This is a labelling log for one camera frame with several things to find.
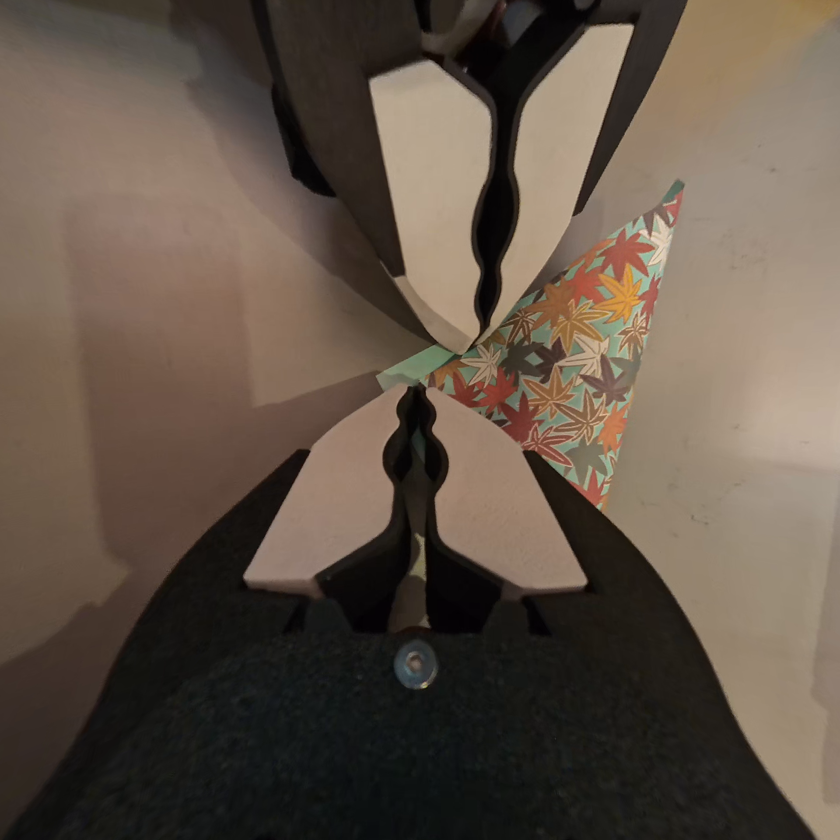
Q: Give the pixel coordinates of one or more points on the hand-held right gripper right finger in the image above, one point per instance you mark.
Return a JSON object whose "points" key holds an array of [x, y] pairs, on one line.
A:
{"points": [[505, 512]]}

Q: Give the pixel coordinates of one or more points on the leaf-patterned teal origami paper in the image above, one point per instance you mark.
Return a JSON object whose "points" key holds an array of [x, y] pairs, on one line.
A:
{"points": [[564, 367]]}

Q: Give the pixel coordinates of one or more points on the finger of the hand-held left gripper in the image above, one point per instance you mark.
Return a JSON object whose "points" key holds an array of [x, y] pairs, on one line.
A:
{"points": [[564, 144], [426, 184]]}

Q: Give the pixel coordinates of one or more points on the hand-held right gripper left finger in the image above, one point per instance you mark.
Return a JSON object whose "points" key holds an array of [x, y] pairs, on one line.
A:
{"points": [[328, 512]]}

